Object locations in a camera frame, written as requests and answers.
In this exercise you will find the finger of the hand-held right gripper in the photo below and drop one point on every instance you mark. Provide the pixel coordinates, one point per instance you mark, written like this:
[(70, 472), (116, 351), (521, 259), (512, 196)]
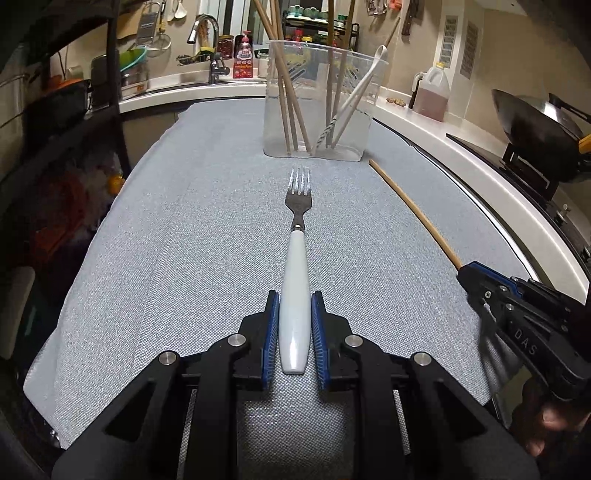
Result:
[(494, 304), (494, 277)]

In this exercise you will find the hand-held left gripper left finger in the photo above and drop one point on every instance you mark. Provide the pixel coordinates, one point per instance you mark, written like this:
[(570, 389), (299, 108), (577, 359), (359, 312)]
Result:
[(271, 341)]

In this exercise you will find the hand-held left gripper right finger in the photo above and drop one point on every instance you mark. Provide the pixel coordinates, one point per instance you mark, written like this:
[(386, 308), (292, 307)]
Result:
[(319, 341)]

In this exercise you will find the clear plastic utensil container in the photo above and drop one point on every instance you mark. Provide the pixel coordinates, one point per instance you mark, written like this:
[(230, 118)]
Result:
[(314, 92)]

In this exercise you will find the person's right hand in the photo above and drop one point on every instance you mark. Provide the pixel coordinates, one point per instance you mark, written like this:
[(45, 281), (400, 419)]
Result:
[(549, 429)]

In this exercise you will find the black cooktop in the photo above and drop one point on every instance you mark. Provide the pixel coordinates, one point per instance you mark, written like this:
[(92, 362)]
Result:
[(572, 230)]

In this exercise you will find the grey woven cloth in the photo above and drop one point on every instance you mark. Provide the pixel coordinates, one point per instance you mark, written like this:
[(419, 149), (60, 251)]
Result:
[(161, 254)]

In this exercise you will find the black wok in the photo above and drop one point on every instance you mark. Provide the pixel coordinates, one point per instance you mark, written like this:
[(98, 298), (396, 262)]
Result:
[(531, 138)]

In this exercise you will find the clear cooking oil jug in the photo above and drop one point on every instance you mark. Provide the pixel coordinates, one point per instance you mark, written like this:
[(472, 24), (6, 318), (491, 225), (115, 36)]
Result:
[(431, 99)]

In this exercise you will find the ginger pieces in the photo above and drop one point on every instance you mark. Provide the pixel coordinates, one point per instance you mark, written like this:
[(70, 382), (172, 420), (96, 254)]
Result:
[(396, 99)]

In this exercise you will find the striped straw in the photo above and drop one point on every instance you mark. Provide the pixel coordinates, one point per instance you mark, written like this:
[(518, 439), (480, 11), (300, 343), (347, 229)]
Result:
[(323, 132)]

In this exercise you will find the yellow plastic bag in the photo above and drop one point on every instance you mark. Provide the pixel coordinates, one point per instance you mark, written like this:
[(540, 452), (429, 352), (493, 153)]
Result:
[(116, 183)]

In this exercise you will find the white ceramic spoon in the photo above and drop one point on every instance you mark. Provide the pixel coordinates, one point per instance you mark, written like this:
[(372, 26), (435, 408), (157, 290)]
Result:
[(364, 78)]

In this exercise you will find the red bag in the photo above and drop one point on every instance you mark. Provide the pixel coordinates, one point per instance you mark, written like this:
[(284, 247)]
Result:
[(60, 217)]

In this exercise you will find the hanging cleaver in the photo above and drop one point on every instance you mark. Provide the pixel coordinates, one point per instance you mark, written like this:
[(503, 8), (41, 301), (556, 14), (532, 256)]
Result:
[(410, 21)]

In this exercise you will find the stainless steel double sink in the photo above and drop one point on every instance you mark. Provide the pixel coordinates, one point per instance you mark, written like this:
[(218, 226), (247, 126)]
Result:
[(175, 87)]

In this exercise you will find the white jar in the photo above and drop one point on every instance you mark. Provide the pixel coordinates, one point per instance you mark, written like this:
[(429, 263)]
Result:
[(262, 64)]

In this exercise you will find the chrome kitchen faucet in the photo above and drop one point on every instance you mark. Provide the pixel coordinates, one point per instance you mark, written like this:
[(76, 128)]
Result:
[(214, 69)]

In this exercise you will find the pink soap bottle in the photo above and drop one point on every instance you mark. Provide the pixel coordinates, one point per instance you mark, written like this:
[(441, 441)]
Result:
[(243, 62)]

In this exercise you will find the steel pot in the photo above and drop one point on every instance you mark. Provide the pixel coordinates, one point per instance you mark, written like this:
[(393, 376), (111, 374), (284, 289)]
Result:
[(136, 81)]

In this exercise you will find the hanging kitchen tools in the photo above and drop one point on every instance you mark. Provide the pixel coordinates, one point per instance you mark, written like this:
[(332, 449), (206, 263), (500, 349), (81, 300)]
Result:
[(381, 5)]

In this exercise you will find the sink sponge rack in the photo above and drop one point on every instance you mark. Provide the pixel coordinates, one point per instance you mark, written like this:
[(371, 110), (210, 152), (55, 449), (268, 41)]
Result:
[(189, 59)]

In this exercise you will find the red sauce jar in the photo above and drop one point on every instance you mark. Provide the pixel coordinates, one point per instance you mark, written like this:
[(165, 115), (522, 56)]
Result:
[(225, 47)]

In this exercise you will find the dark grey canister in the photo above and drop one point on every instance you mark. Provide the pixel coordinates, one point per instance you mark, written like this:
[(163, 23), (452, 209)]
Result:
[(105, 83)]

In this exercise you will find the row of sauce bottles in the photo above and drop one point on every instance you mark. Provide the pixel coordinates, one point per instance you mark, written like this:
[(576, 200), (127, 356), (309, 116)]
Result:
[(298, 34)]

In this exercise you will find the wooden utensil bundle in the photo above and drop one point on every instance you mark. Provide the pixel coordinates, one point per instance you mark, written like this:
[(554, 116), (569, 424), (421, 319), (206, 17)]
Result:
[(206, 34)]

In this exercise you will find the black shelf rack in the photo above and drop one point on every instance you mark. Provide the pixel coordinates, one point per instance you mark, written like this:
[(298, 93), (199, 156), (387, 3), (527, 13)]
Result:
[(113, 69)]

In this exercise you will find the green colander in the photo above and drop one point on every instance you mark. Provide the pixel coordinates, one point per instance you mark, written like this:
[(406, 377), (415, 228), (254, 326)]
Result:
[(134, 57)]

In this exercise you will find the mesh strainer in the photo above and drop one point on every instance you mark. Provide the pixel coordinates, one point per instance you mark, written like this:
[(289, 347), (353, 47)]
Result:
[(159, 44)]

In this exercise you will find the row of green spice jars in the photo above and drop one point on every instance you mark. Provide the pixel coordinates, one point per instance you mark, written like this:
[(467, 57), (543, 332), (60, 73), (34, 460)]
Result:
[(314, 13)]

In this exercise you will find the black pot with orange lid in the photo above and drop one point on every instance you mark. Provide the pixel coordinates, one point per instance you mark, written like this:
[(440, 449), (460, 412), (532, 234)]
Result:
[(69, 85)]

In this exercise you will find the window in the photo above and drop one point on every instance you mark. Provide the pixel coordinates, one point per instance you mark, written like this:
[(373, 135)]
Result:
[(231, 14)]

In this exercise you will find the metal grater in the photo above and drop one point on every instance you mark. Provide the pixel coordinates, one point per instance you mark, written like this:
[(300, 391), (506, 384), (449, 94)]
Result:
[(148, 27)]

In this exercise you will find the hanging white ladle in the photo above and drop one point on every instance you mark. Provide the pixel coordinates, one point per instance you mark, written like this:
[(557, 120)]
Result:
[(180, 9)]

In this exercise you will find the hanging wooden board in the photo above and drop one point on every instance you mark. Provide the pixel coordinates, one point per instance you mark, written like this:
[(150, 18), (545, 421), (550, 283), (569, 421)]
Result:
[(129, 25)]

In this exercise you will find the wall vent grille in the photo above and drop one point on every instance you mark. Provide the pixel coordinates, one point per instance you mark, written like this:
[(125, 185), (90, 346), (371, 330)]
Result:
[(469, 48), (448, 39)]

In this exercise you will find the wall outlet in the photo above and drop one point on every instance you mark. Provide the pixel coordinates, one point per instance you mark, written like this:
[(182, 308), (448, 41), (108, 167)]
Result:
[(75, 73)]

